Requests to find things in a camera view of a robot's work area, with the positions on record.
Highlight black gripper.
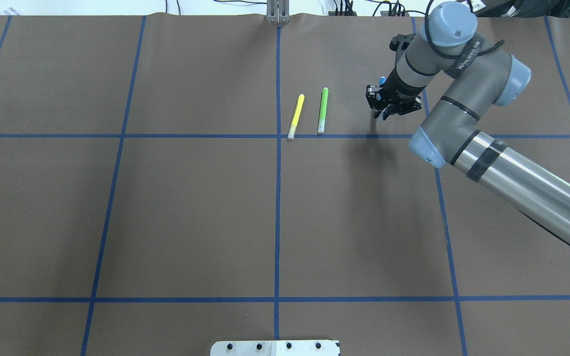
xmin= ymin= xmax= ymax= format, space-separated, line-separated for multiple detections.
xmin=366 ymin=74 xmax=423 ymax=121

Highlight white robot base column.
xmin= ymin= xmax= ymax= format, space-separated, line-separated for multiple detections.
xmin=209 ymin=339 xmax=341 ymax=356

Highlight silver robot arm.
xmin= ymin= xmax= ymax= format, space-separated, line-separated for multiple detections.
xmin=366 ymin=1 xmax=570 ymax=247

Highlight green highlighter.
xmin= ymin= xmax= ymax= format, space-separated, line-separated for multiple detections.
xmin=317 ymin=87 xmax=330 ymax=134

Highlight yellow highlighter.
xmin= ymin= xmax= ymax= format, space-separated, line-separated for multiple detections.
xmin=287 ymin=94 xmax=305 ymax=140

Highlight aluminium frame post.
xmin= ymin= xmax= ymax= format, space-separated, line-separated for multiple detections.
xmin=265 ymin=0 xmax=290 ymax=25

